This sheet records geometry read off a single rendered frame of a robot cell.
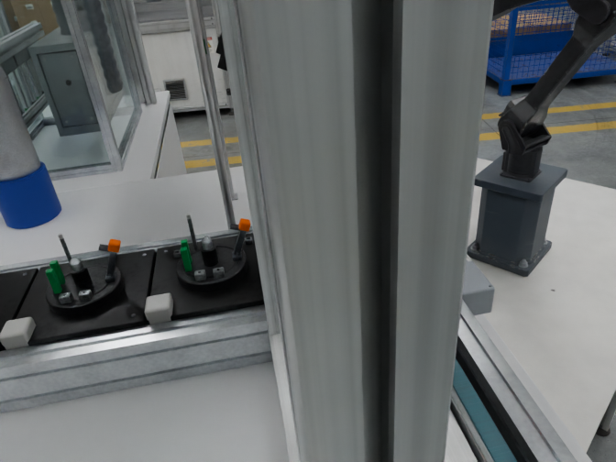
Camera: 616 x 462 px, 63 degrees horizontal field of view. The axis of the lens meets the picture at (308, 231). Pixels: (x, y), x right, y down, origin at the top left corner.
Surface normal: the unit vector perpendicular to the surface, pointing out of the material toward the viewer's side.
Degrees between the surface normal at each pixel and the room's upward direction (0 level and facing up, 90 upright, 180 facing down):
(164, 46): 90
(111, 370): 90
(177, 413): 0
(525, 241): 90
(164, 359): 90
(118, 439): 0
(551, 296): 0
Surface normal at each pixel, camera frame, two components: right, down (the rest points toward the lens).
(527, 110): -0.62, 0.04
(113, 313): -0.08, -0.85
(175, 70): 0.05, 0.52
